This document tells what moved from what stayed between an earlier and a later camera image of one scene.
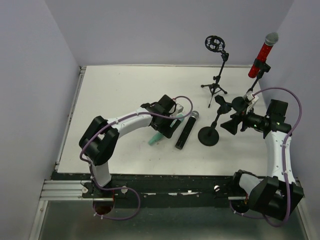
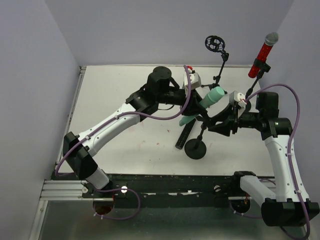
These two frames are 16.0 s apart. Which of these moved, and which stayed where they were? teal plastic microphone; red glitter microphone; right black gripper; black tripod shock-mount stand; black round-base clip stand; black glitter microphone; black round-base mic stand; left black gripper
Moved: black round-base clip stand; right black gripper; left black gripper; teal plastic microphone
Stayed: black round-base mic stand; black tripod shock-mount stand; black glitter microphone; red glitter microphone
